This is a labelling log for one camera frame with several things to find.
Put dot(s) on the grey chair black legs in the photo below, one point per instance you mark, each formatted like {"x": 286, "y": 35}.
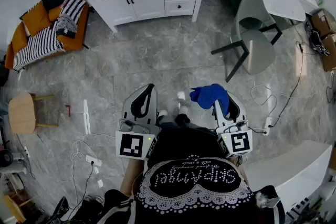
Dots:
{"x": 256, "y": 47}

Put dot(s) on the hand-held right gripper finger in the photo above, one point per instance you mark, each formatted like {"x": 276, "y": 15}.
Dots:
{"x": 242, "y": 112}
{"x": 219, "y": 115}

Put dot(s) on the cardboard box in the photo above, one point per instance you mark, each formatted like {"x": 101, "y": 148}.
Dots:
{"x": 330, "y": 52}
{"x": 324, "y": 22}

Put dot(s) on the black white patterned cushion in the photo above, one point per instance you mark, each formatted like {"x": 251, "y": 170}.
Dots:
{"x": 74, "y": 5}

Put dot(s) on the white low cabinet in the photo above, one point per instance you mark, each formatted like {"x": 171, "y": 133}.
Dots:
{"x": 288, "y": 168}

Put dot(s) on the black round appliance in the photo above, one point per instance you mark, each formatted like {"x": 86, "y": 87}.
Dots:
{"x": 5, "y": 158}

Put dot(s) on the black white striped blanket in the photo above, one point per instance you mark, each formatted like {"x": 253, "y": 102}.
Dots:
{"x": 39, "y": 44}

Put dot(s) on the person's black printed top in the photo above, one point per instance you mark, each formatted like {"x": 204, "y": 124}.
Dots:
{"x": 194, "y": 144}

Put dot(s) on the person's left shoe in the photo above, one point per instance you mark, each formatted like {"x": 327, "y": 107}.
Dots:
{"x": 163, "y": 113}

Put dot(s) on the wooden stool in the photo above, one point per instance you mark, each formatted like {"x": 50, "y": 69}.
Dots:
{"x": 21, "y": 112}

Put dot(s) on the person's dark trousers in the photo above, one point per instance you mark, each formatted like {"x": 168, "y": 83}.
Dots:
{"x": 182, "y": 119}

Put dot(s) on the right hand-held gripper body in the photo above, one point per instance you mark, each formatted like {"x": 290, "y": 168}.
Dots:
{"x": 240, "y": 143}

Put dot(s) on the orange sofa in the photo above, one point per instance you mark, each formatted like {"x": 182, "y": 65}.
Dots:
{"x": 36, "y": 17}

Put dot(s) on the wooden rack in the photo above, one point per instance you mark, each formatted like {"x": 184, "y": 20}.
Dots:
{"x": 13, "y": 204}

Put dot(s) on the white cabinet door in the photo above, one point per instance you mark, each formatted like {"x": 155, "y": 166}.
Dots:
{"x": 113, "y": 9}
{"x": 149, "y": 1}

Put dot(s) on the person's shoe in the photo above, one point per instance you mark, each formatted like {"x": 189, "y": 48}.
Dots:
{"x": 163, "y": 113}
{"x": 183, "y": 109}

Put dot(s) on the white power strip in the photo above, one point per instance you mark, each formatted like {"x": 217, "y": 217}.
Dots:
{"x": 93, "y": 160}

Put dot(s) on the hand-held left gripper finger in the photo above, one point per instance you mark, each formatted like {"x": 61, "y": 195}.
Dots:
{"x": 126, "y": 112}
{"x": 154, "y": 115}

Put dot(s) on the person's right forearm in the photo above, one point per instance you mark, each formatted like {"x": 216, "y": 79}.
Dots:
{"x": 241, "y": 170}

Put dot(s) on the blue cloth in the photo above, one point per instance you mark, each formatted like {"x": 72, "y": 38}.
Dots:
{"x": 210, "y": 95}

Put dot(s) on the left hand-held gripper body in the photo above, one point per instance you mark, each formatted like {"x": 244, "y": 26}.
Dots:
{"x": 131, "y": 145}

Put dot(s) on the red floor tape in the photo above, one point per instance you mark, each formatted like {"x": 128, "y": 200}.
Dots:
{"x": 68, "y": 110}

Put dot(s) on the person's right shoe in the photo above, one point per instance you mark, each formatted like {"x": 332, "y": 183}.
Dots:
{"x": 183, "y": 109}

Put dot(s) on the person's left forearm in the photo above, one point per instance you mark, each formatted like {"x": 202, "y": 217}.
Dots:
{"x": 132, "y": 175}

